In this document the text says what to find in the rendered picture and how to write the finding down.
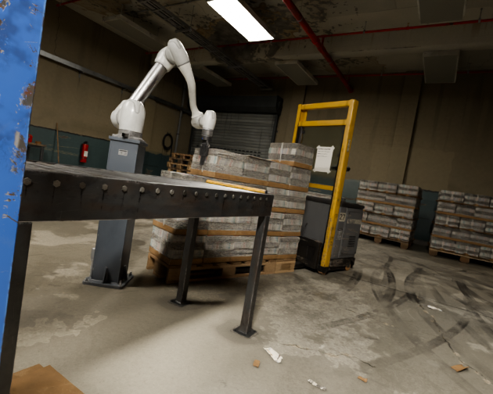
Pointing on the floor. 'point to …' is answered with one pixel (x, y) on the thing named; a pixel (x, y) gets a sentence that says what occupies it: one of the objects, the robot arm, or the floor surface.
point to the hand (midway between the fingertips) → (202, 160)
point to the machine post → (5, 153)
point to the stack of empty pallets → (180, 162)
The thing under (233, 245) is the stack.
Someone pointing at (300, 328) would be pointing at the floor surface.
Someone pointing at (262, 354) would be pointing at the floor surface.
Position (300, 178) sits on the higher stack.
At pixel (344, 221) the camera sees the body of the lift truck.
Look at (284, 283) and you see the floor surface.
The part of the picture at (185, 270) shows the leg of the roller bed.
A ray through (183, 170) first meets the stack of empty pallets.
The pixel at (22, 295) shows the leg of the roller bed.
